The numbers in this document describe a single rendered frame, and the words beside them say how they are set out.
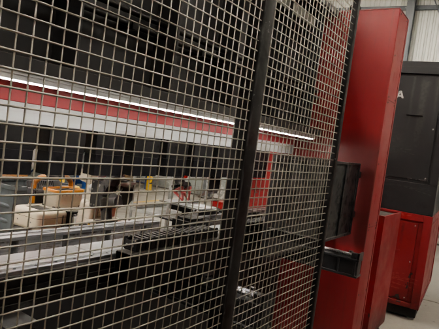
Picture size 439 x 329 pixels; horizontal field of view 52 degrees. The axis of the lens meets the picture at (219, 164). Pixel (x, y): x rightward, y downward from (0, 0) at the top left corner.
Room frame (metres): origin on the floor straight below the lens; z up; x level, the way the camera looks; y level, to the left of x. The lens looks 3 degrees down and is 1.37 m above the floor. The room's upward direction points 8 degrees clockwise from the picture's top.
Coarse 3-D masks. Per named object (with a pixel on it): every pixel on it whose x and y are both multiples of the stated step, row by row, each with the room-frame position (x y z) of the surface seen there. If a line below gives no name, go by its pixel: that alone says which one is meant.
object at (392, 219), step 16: (384, 224) 3.12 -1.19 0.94; (384, 240) 3.18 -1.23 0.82; (384, 256) 3.24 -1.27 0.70; (384, 272) 3.31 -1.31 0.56; (368, 288) 3.12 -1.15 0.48; (384, 288) 3.37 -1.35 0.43; (368, 304) 3.12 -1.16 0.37; (384, 304) 3.44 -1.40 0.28; (368, 320) 3.11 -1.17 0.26; (384, 320) 3.52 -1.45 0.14
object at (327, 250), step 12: (312, 252) 2.51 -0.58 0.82; (324, 252) 2.46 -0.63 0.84; (336, 252) 2.43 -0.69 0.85; (348, 252) 2.44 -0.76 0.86; (312, 264) 2.49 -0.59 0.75; (324, 264) 2.46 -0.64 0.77; (336, 264) 2.42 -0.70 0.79; (348, 264) 2.39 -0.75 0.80; (360, 264) 2.40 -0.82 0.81; (348, 276) 2.38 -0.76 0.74
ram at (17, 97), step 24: (0, 96) 1.36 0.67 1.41; (24, 96) 1.42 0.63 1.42; (48, 96) 1.49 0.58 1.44; (72, 96) 1.57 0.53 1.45; (48, 120) 1.50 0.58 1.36; (72, 120) 1.57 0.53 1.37; (96, 120) 1.66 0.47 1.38; (120, 120) 1.76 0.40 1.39; (144, 120) 1.87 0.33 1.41; (168, 120) 1.99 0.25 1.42; (216, 144) 2.32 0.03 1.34; (264, 144) 2.73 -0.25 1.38; (288, 144) 3.01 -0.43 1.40
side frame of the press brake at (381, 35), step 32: (384, 32) 2.81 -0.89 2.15; (320, 64) 3.03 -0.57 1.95; (352, 64) 2.91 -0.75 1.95; (384, 64) 2.80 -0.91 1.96; (352, 96) 2.89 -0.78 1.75; (384, 96) 2.78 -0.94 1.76; (320, 128) 2.99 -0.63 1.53; (352, 128) 2.87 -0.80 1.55; (384, 128) 2.82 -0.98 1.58; (352, 160) 2.86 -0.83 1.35; (384, 160) 2.92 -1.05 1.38; (256, 192) 3.22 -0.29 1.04; (352, 224) 2.83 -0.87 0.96; (288, 288) 3.03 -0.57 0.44; (320, 288) 2.91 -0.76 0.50; (352, 288) 2.79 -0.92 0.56; (288, 320) 3.01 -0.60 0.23; (320, 320) 2.89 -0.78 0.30; (352, 320) 2.78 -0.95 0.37
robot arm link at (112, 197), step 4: (100, 188) 2.31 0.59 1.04; (104, 188) 2.30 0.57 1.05; (112, 196) 2.27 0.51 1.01; (116, 196) 2.25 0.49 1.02; (120, 196) 2.28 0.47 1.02; (108, 200) 2.26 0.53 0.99; (112, 200) 2.25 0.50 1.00; (116, 200) 2.25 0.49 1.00; (120, 200) 2.27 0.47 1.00; (108, 204) 2.26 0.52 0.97; (112, 204) 2.24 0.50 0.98; (116, 204) 2.25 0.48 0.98; (120, 204) 2.27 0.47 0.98
